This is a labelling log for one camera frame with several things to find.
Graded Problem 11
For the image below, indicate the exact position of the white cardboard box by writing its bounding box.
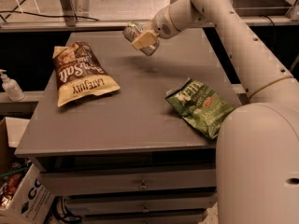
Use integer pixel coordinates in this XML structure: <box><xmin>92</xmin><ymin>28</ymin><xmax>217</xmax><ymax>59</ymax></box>
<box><xmin>0</xmin><ymin>118</ymin><xmax>54</xmax><ymax>224</ymax></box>

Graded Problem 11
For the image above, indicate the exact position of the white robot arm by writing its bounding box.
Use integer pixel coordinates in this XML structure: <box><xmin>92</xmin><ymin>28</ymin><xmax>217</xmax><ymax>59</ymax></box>
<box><xmin>133</xmin><ymin>0</ymin><xmax>299</xmax><ymax>224</ymax></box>

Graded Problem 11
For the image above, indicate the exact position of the brown Late July chip bag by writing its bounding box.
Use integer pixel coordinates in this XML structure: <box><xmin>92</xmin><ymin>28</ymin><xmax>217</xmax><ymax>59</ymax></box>
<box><xmin>52</xmin><ymin>41</ymin><xmax>120</xmax><ymax>106</ymax></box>

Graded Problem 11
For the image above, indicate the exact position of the grey metal frame post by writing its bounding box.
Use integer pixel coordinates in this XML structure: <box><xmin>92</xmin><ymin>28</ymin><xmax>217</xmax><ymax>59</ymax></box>
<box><xmin>60</xmin><ymin>0</ymin><xmax>77</xmax><ymax>27</ymax></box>

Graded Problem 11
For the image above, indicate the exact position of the white pump bottle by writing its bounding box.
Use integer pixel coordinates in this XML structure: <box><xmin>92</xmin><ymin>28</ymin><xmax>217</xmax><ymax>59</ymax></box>
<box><xmin>0</xmin><ymin>69</ymin><xmax>24</xmax><ymax>102</ymax></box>

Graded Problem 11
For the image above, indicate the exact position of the green Kettle chip bag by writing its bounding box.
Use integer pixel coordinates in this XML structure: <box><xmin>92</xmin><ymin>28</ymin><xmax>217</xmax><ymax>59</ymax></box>
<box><xmin>165</xmin><ymin>78</ymin><xmax>235</xmax><ymax>140</ymax></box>

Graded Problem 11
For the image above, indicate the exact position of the grey drawer cabinet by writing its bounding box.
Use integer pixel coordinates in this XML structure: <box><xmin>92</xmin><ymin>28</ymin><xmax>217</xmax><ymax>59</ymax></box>
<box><xmin>14</xmin><ymin>28</ymin><xmax>250</xmax><ymax>224</ymax></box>

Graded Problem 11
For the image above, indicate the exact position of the grey drawer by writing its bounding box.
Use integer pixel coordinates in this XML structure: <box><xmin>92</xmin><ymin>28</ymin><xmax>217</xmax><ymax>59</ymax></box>
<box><xmin>82</xmin><ymin>209</ymin><xmax>207</xmax><ymax>224</ymax></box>
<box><xmin>65</xmin><ymin>192</ymin><xmax>217</xmax><ymax>216</ymax></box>
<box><xmin>39</xmin><ymin>165</ymin><xmax>216</xmax><ymax>196</ymax></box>

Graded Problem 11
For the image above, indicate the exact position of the top grey drawer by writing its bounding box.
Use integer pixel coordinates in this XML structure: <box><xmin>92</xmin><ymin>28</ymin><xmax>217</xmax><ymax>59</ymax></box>
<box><xmin>39</xmin><ymin>165</ymin><xmax>216</xmax><ymax>196</ymax></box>

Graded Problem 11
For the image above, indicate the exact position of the bottom grey drawer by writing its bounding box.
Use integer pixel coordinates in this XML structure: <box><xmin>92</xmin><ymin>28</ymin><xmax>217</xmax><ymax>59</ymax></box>
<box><xmin>82</xmin><ymin>209</ymin><xmax>207</xmax><ymax>224</ymax></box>

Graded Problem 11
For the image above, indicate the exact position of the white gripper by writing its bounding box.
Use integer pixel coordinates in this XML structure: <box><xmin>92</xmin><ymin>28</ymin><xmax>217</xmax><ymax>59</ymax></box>
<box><xmin>132</xmin><ymin>6</ymin><xmax>179</xmax><ymax>49</ymax></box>

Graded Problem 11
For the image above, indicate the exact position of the black cable on ledge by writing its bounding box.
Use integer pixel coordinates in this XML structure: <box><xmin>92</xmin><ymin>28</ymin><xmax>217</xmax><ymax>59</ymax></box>
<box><xmin>0</xmin><ymin>0</ymin><xmax>101</xmax><ymax>23</ymax></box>

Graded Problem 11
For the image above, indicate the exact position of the middle grey drawer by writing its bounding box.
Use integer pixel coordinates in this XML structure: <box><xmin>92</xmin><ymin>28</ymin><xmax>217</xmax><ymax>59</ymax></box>
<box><xmin>65</xmin><ymin>192</ymin><xmax>217</xmax><ymax>216</ymax></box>

